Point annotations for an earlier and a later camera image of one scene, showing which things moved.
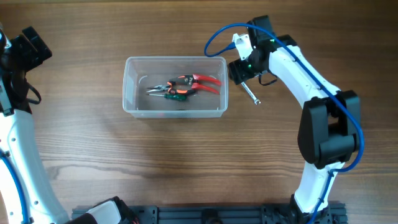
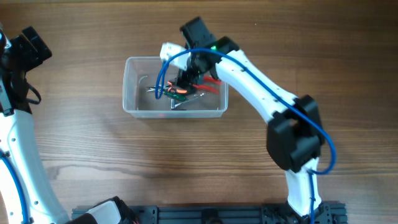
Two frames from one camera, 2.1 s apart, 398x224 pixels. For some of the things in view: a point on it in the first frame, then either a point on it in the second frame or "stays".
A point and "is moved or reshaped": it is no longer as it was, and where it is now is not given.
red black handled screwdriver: (160, 114) to (176, 108)
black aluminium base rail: (227, 214) stays
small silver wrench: (255, 101) is moved or reshaped
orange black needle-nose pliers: (166, 87) stays
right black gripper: (237, 71) to (185, 78)
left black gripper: (34, 45) stays
